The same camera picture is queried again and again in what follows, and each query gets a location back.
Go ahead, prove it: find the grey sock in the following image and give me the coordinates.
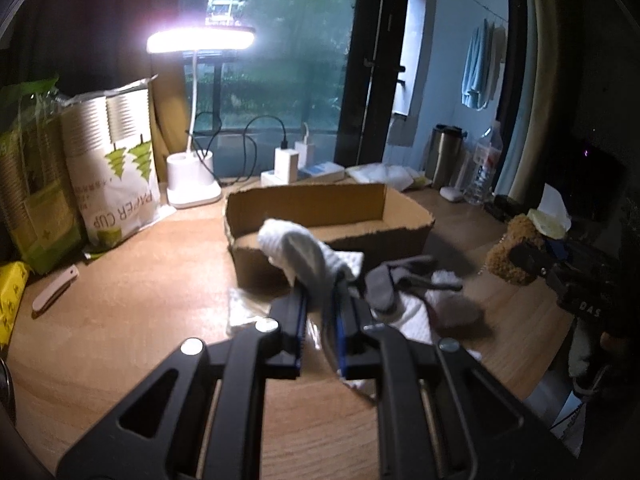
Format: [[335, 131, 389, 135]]
[[363, 255, 462, 314]]

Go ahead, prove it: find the white waffle cloth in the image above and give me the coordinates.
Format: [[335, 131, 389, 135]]
[[257, 219, 363, 312]]

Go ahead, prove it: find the white towel cloth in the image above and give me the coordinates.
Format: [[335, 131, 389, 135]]
[[369, 270, 482, 344]]

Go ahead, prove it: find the brown plush toy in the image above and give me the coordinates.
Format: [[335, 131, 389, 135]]
[[485, 214, 550, 286]]

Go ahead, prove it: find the pink folding knife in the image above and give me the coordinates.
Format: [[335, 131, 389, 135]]
[[32, 264, 79, 316]]

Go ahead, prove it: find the brown cardboard box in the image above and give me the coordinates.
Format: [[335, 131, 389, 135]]
[[224, 183, 435, 289]]

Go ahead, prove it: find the yellow tissue pack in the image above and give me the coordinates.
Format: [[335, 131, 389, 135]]
[[0, 261, 30, 349]]

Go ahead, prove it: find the white earbuds case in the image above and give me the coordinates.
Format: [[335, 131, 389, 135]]
[[439, 186, 463, 203]]

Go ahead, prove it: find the white cloth pack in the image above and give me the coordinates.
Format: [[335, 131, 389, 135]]
[[346, 162, 431, 192]]

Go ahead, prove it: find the green paper cup bag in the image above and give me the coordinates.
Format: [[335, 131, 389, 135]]
[[1, 77, 84, 275]]

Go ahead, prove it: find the white desk lamp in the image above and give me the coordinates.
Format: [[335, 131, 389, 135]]
[[146, 25, 256, 209]]

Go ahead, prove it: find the steel thermos cup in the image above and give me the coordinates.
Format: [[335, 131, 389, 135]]
[[424, 124, 468, 190]]

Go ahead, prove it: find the clear water bottle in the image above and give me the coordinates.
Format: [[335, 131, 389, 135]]
[[463, 120, 503, 205]]

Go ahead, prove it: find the white power strip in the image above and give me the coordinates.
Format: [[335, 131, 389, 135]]
[[260, 162, 346, 188]]

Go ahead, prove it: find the white paper cup bag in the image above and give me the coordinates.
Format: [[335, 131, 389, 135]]
[[60, 78, 160, 250]]

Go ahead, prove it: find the white charger rear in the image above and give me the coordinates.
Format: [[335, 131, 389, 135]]
[[294, 122, 314, 169]]

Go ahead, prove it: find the hanging blue shirt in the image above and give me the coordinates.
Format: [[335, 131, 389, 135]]
[[461, 20, 506, 110]]

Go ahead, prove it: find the white charger with black cable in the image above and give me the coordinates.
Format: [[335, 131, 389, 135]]
[[273, 148, 299, 185]]

